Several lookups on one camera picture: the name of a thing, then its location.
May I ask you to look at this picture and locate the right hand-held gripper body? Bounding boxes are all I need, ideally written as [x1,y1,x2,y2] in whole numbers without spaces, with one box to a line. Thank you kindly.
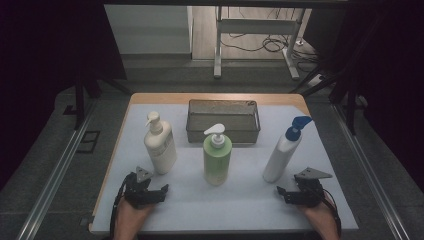
[285,166,334,208]

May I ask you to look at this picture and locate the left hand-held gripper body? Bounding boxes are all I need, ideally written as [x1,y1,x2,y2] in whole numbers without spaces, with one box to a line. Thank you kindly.
[123,165,158,210]

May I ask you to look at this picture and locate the white bottle with blue pump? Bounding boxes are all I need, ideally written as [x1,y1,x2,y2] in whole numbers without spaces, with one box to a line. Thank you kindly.
[262,115,314,184]

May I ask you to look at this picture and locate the cream pump bottle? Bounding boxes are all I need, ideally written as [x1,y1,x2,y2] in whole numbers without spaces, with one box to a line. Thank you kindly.
[143,110,178,175]

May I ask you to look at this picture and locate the green pump bottle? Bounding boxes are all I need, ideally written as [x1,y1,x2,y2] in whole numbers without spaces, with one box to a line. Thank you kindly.
[203,123,233,187]

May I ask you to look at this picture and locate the grey metal mesh basket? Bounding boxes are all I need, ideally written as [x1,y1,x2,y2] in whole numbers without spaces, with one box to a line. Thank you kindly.
[185,98,262,144]

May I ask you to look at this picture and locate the person's left hand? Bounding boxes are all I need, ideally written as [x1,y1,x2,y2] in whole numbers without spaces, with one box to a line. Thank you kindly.
[116,197,156,232]

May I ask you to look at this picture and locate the person's right hand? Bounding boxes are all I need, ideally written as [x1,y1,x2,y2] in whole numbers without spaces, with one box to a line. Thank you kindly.
[297,194,337,232]

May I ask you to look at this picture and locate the white table mat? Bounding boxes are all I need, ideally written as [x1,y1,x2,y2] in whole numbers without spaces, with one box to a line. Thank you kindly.
[90,103,359,233]

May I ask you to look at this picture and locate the small grey table clamp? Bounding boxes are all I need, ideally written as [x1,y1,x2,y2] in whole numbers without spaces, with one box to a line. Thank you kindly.
[79,215,96,228]

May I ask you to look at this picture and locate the black metal stand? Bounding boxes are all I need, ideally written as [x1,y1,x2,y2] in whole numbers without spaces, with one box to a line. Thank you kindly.
[289,9,384,136]
[71,63,133,131]

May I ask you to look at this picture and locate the white power strip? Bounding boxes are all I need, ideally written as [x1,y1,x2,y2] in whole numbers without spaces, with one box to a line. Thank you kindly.
[306,74,326,88]

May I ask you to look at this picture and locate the dark curtain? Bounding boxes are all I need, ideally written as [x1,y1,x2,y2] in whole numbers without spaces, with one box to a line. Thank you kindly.
[303,0,424,194]
[0,0,128,192]

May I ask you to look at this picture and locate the white cabinet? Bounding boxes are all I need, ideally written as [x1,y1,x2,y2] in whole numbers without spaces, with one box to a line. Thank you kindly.
[103,4,194,56]

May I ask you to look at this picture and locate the left hand-held gripper black cable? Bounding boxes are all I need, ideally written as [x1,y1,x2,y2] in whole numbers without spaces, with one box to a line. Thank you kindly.
[109,172,134,240]

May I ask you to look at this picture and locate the hand-held gripper black cable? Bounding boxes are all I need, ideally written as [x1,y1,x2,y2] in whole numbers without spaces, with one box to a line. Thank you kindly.
[320,187,343,238]
[109,172,134,240]

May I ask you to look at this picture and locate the right hand-held gripper black cable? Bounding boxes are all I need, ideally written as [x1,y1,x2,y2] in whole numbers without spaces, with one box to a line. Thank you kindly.
[320,187,343,238]

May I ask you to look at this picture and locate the metal floor rail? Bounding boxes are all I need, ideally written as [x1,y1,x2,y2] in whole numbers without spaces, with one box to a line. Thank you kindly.
[331,103,411,240]
[16,99,98,240]

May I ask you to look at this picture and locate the black floor cables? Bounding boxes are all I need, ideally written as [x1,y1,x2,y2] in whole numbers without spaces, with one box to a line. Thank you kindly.
[219,6,321,73]

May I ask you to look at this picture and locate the white desk frame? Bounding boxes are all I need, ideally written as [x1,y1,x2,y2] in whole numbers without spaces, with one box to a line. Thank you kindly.
[213,6,306,81]

